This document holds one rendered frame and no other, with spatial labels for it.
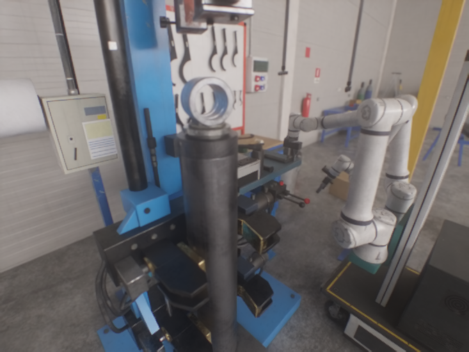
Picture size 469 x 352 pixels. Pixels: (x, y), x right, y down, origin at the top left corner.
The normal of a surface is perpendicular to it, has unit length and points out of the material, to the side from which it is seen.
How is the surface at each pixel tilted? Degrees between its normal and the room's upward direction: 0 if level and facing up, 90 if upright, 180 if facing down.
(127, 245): 90
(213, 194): 90
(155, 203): 90
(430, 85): 90
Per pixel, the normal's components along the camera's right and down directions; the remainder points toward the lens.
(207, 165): 0.04, 0.41
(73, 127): 0.71, 0.29
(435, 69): -0.70, 0.29
